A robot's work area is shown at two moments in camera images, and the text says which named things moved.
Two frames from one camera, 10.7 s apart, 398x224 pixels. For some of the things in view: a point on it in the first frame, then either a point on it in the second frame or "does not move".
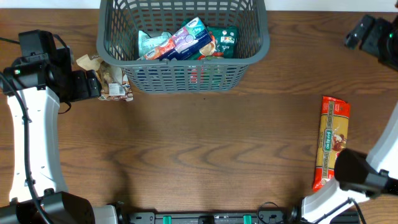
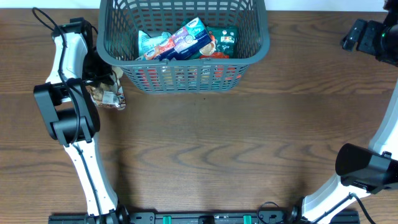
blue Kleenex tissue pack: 192,37 does not move
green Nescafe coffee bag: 224,45 does not move
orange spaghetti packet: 333,138 -> 158,78
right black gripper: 364,32 does not move
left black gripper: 92,83 -> 104,78
